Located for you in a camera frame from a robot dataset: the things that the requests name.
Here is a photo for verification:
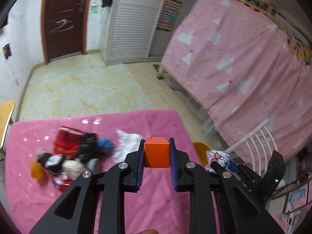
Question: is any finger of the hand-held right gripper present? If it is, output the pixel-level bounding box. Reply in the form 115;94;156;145
228;162;240;176
210;162;228;175

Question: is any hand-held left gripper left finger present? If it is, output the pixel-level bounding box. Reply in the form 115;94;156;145
29;139;145;234

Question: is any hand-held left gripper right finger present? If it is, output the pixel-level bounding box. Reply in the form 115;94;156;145
170;138;285;234

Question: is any patterned white cloth bundle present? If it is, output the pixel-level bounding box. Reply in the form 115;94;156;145
207;149;231;171

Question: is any orange box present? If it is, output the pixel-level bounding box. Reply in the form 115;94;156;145
144;136;170;168

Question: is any yellow plastic bin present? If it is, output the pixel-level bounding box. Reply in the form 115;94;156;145
192;141;213;167

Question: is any blue ball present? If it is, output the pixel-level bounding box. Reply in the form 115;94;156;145
97;138;114;154

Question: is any grey cone-shaped cap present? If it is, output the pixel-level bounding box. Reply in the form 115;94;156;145
87;158;101;172

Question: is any black packet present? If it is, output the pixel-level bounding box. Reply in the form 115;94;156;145
78;132;98;164

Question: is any beige paper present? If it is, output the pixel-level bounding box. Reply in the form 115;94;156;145
61;160;86;179

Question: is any red cloth toy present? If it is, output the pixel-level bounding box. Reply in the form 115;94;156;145
54;126;84;156

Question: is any red and white wrapper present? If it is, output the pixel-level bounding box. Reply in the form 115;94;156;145
53;173;74;192

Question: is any black and white plush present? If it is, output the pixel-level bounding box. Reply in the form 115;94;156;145
39;153;66;175

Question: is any orange plastic cap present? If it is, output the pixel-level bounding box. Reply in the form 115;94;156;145
30;162;45;179

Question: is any pink star tablecloth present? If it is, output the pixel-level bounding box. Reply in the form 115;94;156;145
5;109;221;234

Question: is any white metal chair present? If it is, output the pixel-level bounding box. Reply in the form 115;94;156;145
224;118;277;162

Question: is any pink printed bed curtain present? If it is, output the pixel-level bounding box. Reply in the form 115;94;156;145
161;0;312;162

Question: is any white louvered wardrobe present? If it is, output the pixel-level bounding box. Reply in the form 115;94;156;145
101;0;203;65

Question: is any wooden stool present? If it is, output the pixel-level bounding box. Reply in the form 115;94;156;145
0;100;15;150

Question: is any dark brown door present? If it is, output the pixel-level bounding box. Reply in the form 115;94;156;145
41;0;94;64

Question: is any colourful wall poster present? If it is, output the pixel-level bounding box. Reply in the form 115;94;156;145
156;0;183;32

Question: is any dark wall sticker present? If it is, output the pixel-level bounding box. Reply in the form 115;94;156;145
2;43;12;59

